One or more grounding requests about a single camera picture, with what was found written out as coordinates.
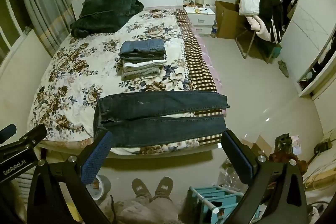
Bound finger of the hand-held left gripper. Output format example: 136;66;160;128
0;124;17;144
0;125;47;155

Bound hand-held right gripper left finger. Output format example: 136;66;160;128
26;129;114;224

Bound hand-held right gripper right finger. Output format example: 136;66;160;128
222;129;309;224

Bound dark blue jeans pants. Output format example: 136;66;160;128
93;91;231;148

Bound folded dark pants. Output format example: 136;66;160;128
120;54;166;63

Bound clear plastic wrap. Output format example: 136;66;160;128
217;157;243;189

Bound grey bowl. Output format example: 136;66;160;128
86;174;111;201

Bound black device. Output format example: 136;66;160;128
274;133;294;154

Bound person's left shoe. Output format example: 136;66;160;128
131;178;153;200

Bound person's shoe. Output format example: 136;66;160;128
131;178;153;200
154;177;174;199

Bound teal storage rack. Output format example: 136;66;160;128
188;186;246;224

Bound person's right shoe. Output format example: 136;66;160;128
154;177;174;199

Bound person's legs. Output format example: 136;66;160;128
105;195;185;224

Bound floral bed blanket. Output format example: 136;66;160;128
28;7;229;155

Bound folded grey garment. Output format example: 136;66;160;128
121;66;161;81

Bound grey slippers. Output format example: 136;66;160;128
278;60;290;78

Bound folded white garment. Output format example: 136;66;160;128
123;59;168;69

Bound pink bed sheet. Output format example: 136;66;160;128
191;24;223;94

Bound brown checkered blanket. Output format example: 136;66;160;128
175;9;223;146

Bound folded blue jeans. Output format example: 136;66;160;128
119;39;166;57

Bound pink garment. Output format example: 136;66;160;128
246;15;271;42

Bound striped curtain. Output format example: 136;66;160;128
18;0;77;49

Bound brown cardboard box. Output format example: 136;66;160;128
215;0;246;40

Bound dark green plush blanket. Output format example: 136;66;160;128
70;0;144;38

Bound white nightstand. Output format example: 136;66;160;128
183;5;216;36

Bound black jacket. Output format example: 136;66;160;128
253;0;284;44

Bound white jacket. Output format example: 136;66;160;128
239;0;263;16

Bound metal frame chair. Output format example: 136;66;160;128
235;27;282;64

